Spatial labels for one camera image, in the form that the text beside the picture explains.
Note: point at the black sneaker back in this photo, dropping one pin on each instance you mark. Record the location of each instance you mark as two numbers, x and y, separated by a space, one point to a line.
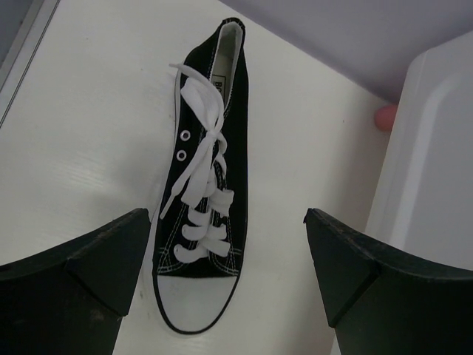
201 224

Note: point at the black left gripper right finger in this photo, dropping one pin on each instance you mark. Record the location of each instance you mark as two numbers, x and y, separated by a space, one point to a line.
381 300

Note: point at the white shoe cabinet shell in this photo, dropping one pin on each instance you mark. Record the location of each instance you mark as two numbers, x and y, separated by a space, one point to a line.
423 202

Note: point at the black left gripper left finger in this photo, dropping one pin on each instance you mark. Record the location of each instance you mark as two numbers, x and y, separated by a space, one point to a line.
72 298

